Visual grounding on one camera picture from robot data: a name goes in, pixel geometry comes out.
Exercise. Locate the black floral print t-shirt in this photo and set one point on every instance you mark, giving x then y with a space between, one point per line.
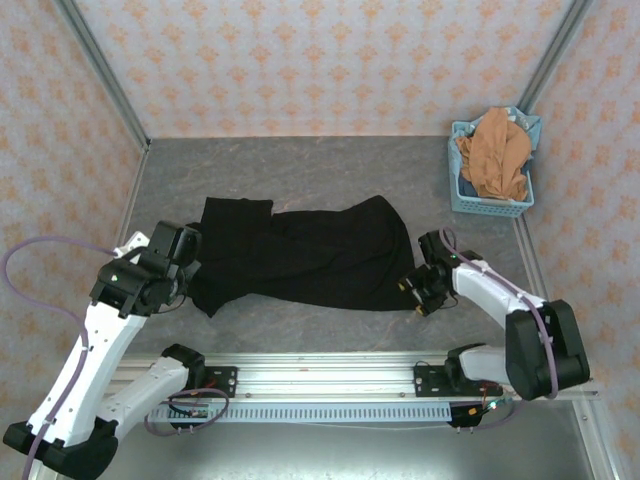
310 255

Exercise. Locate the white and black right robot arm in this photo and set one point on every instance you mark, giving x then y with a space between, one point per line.
492 291

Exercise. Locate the light blue plastic basket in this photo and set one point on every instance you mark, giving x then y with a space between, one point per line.
487 206

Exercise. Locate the dark blue garment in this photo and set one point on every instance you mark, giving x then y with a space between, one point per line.
467 187

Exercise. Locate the small circuit board with LED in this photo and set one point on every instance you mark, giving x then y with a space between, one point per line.
496 405

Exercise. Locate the orange t-shirt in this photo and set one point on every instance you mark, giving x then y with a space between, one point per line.
495 155

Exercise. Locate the light blue garment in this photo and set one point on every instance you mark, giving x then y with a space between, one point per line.
533 128

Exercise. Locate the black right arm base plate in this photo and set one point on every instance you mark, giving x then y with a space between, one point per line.
429 381

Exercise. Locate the aluminium table side rail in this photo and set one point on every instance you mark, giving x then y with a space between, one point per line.
132 195
530 255

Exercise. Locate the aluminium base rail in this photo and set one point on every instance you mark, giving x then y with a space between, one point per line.
325 375

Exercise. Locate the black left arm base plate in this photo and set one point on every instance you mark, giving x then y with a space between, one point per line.
223 380

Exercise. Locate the aluminium frame post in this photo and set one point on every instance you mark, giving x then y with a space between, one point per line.
102 70
557 50

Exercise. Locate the aluminium lower frame bar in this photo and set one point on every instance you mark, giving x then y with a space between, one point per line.
595 440

